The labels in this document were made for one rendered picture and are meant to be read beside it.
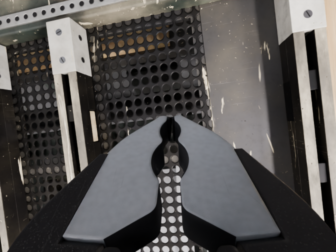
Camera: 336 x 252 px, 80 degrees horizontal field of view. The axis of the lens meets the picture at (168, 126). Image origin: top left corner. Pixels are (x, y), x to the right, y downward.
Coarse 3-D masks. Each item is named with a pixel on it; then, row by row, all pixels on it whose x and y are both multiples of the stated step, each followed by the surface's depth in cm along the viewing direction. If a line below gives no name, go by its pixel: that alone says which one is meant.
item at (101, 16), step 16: (0, 0) 52; (16, 0) 51; (32, 0) 50; (48, 0) 50; (64, 0) 49; (144, 0) 46; (160, 0) 46; (176, 0) 46; (192, 0) 47; (208, 0) 48; (64, 16) 49; (80, 16) 49; (96, 16) 49; (112, 16) 50; (128, 16) 50; (0, 32) 52; (16, 32) 52; (32, 32) 52
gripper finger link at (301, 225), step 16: (240, 160) 8; (256, 160) 8; (256, 176) 7; (272, 176) 7; (272, 192) 7; (288, 192) 7; (272, 208) 6; (288, 208) 6; (304, 208) 6; (288, 224) 6; (304, 224) 6; (320, 224) 6; (256, 240) 6; (272, 240) 5; (288, 240) 5; (304, 240) 5; (320, 240) 5
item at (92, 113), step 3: (90, 111) 52; (93, 111) 53; (90, 114) 52; (93, 114) 53; (90, 117) 51; (93, 117) 53; (93, 120) 53; (93, 123) 53; (93, 126) 52; (93, 129) 52; (96, 129) 54; (93, 132) 52; (96, 132) 54; (93, 135) 52; (96, 135) 53; (93, 138) 52; (96, 138) 53; (93, 141) 52
